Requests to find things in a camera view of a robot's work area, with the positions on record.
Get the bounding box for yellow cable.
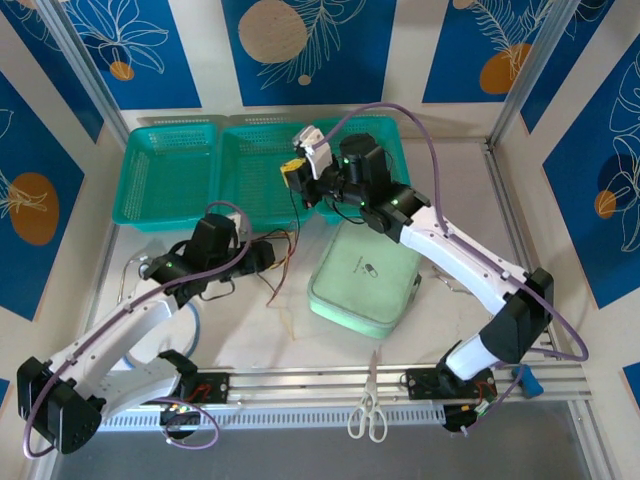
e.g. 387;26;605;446
267;232;297;274

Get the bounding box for black cable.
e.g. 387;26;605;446
287;184;304;251

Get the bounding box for red cable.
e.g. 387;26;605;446
249;228;301;309

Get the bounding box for tan frayed cable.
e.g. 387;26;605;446
282;298;300;340

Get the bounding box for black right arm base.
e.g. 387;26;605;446
404;367;499;434

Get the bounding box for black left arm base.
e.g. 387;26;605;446
164;372;231;434

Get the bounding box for teal plastic basket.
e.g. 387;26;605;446
112;123;220;234
215;122;314;235
309;117;416;226

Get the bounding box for clear plastic piece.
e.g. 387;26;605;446
117;253;154;307

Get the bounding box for mint green zipper pouch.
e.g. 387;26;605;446
305;218;424;340

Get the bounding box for metal forceps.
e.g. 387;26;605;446
432;266;472;297

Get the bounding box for blue clamp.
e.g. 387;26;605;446
513;364;544;399

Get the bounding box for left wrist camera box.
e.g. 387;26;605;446
227;210;251;236

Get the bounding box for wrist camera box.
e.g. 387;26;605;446
292;124;335;181
227;210;251;236

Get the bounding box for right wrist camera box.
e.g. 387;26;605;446
292;124;335;181

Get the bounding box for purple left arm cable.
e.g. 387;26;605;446
22;200;251;459

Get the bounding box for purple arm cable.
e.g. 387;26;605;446
319;102;590;432
22;200;251;459

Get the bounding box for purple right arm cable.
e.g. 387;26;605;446
319;102;590;432

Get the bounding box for light blue cable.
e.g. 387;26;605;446
124;303;202;372

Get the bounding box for aluminium rail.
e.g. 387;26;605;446
99;362;594;412

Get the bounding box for white slotted cable duct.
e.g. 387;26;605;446
102;404;446;434

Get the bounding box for white handled scissors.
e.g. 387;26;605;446
347;349;389;444

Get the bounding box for aluminium frame post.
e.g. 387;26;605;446
37;0;132;147
487;0;581;151

